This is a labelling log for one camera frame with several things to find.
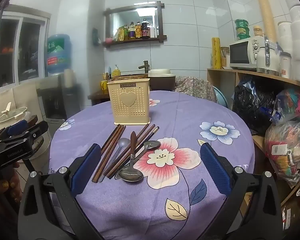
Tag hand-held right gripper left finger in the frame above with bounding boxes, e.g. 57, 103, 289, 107
18, 144, 102, 240

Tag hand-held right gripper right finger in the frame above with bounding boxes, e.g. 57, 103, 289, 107
199, 142, 283, 240

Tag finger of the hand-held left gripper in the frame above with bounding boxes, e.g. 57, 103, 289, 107
15, 121, 49, 147
0, 119, 29, 143

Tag bunch of wooden chopsticks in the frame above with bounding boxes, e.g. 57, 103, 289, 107
91, 124, 159, 183

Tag beige perforated cutlery basket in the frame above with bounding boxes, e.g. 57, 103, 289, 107
107, 78, 151, 126

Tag person's left hand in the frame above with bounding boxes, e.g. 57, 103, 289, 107
0, 161, 23, 205

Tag glass pot lid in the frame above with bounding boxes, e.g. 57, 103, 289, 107
0, 102, 28, 123

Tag small grey metal spoon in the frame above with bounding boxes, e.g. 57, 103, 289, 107
99, 137, 131, 182

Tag water dispenser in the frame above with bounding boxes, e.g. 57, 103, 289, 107
36, 69, 82, 125

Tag flat metal spoon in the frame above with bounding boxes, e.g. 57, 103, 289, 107
114, 140, 162, 180

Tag purple floral tablecloth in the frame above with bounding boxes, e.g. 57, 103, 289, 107
49, 90, 255, 240

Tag dark wooden counter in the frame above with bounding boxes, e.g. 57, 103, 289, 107
87, 90, 110, 105

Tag light blue plastic basin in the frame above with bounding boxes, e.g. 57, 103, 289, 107
212, 86, 228, 108

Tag black plastic bag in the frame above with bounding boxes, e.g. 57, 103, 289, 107
232, 84, 275, 134

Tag blue water jug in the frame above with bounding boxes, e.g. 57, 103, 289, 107
47, 34, 72, 77

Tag clear bag colourful contents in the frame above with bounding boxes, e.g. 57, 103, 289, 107
270, 88, 300, 125
264, 119, 300, 187

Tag sliding window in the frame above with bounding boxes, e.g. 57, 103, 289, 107
0, 5, 52, 92

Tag patterned cloth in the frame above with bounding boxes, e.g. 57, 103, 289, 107
174, 76, 218, 103

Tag blue plastic bag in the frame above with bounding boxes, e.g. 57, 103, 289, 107
237, 76, 263, 90

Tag light wooden shelf unit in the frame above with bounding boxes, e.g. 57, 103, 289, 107
206, 67, 300, 213

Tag beige brown rice cooker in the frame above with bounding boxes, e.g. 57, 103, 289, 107
148, 68, 176, 92

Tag woven pattern basin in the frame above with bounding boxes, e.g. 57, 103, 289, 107
111, 73, 149, 80

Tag glass jar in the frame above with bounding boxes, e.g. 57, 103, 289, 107
220, 46, 230, 67

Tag yellow wrap roll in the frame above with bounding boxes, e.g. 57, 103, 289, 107
212, 37, 222, 69

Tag bronze faucet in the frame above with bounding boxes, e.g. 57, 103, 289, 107
138, 60, 150, 74

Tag white microwave oven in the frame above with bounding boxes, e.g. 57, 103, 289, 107
229, 35, 265, 70

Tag white bottle black lid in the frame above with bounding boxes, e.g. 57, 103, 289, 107
280, 52, 293, 78

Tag wooden framed mirror shelf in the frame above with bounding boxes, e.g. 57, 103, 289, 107
103, 1, 167, 50

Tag dark bottle red label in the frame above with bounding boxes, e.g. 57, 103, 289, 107
141, 18, 150, 38

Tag stack of yellow paper cups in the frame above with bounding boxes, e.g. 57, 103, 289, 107
254, 0, 277, 43

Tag wooden handled metal spoon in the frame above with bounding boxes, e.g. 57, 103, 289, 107
120, 131, 144, 182

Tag green wall packet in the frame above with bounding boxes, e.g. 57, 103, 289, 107
92, 28, 102, 46

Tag white kettle chrome handle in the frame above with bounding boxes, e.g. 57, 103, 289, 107
256, 36, 282, 75

